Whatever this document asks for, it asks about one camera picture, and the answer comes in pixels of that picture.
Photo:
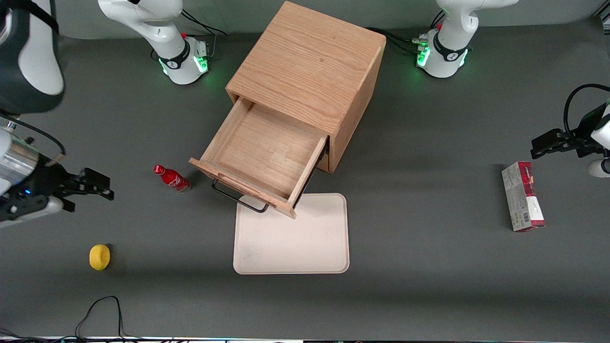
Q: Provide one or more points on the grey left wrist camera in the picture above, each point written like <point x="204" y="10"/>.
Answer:
<point x="600" y="167"/>

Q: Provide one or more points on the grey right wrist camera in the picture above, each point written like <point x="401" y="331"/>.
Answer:
<point x="33" y="212"/>

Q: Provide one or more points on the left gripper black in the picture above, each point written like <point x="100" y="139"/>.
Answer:
<point x="582" y="139"/>

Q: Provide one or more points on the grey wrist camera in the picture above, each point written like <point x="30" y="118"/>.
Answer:
<point x="600" y="167"/>
<point x="33" y="212"/>

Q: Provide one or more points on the yellow round fruit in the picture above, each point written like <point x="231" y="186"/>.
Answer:
<point x="99" y="257"/>

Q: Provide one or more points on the red plaid carton box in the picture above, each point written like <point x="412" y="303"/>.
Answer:
<point x="522" y="195"/>

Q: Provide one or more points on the wooden drawer cabinet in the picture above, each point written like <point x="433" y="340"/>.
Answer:
<point x="310" y="62"/>

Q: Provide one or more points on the wooden drawer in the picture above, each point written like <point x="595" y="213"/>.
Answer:
<point x="262" y="147"/>

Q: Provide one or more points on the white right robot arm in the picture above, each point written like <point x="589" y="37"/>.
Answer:
<point x="143" y="19"/>

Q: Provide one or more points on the red cola bottle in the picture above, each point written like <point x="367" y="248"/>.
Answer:
<point x="172" y="179"/>

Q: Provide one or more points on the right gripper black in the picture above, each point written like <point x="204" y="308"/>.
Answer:
<point x="44" y="180"/>

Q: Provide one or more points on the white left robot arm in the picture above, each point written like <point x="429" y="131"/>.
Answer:
<point x="450" y="52"/>

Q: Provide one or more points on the beige plastic tray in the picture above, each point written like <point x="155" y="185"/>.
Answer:
<point x="295" y="243"/>

